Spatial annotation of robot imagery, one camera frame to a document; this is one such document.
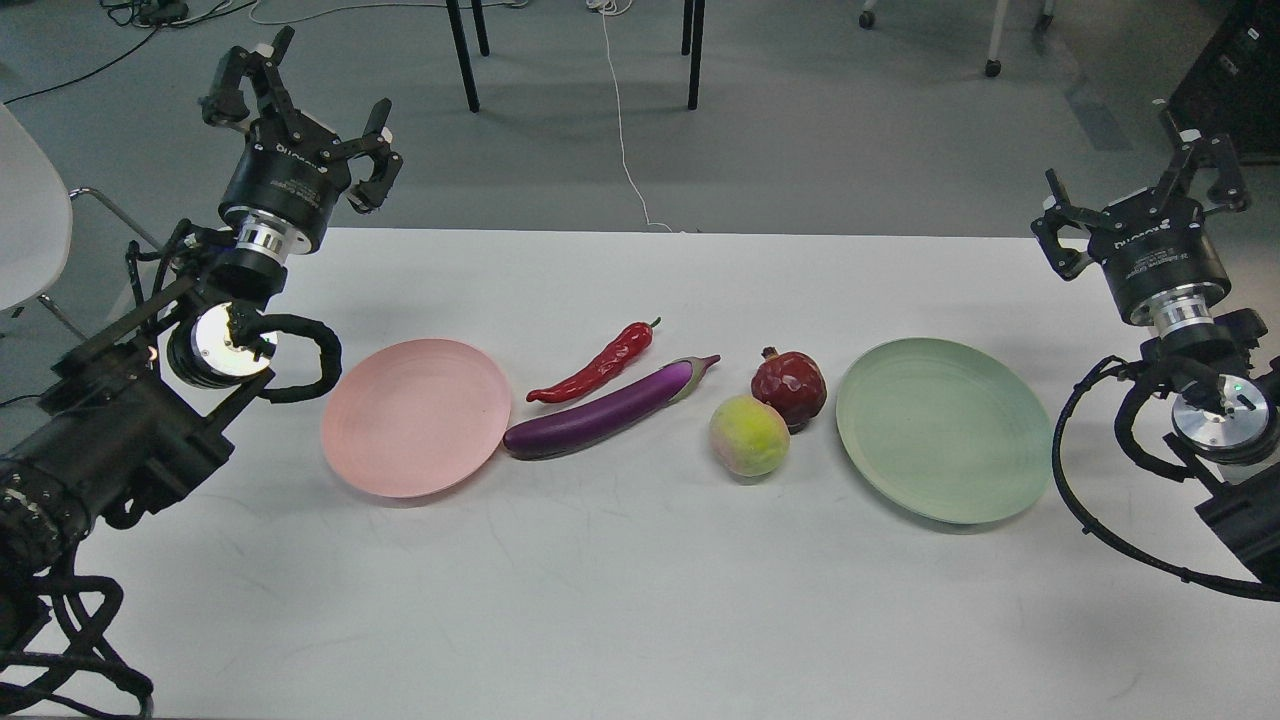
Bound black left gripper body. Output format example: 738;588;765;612
218;117;351;254

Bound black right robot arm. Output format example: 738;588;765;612
1030;120;1279;602

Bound white floor cable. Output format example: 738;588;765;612
585;0;686;234

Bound white rolling chair base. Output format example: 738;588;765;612
852;1;1060;79

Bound red pomegranate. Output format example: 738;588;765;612
750;346;828;434

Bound green plate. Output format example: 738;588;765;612
835;338;1052;527

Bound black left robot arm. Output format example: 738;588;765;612
1;26;403;719

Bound black floor cables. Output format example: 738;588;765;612
0;0;261;108

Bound red chili pepper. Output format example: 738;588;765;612
524;316;662;404

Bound black cabinet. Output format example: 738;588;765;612
1162;1;1279;167

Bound black table legs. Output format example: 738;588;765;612
443;1;708;115

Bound purple eggplant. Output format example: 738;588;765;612
500;354;721;460

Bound white chair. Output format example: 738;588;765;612
1;105;163;340

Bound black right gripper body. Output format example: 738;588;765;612
1096;192;1231;325

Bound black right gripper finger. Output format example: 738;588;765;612
1158;106;1252;215
1030;169;1108;281

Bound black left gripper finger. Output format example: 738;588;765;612
198;26;296;133
323;97;403;215

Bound pink plate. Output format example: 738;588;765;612
321;338;513;500

